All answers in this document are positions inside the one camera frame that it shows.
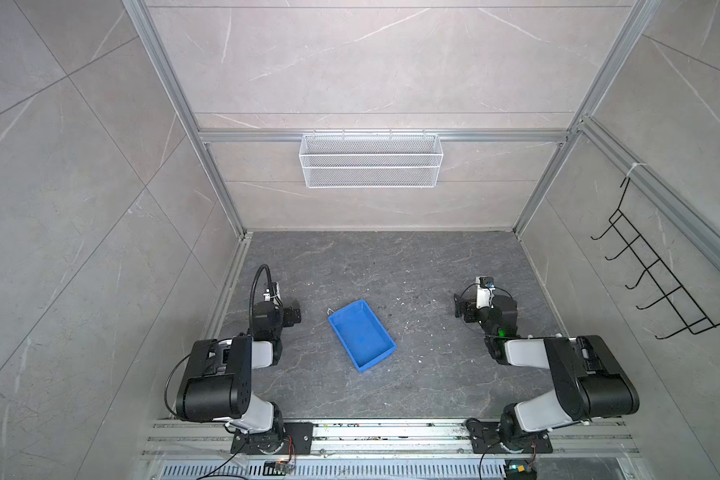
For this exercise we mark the white wire mesh basket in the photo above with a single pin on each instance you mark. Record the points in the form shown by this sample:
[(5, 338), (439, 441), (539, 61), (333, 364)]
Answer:
[(344, 161)]

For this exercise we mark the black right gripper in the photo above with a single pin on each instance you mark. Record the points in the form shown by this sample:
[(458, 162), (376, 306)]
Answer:
[(465, 307)]

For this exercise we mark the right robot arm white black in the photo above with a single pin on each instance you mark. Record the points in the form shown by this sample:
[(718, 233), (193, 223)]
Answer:
[(587, 380)]

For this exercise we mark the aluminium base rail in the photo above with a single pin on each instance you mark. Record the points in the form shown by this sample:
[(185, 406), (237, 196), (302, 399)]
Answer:
[(390, 449)]

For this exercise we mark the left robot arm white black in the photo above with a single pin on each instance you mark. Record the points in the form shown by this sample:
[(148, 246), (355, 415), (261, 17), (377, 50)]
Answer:
[(213, 383)]

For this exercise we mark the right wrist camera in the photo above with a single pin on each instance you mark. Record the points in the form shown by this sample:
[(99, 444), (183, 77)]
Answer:
[(485, 290)]

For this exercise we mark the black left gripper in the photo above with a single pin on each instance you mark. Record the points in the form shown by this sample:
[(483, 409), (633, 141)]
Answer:
[(291, 312)]

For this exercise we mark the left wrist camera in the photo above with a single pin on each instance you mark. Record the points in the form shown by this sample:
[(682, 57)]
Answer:
[(272, 294)]

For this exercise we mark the blue plastic bin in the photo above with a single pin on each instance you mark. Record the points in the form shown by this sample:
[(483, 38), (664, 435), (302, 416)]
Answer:
[(362, 335)]

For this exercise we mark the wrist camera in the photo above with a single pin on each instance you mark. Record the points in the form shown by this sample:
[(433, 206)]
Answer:
[(485, 290), (272, 294)]

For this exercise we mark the black wire hook rack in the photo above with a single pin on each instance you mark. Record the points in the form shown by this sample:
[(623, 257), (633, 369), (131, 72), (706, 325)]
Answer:
[(671, 290)]

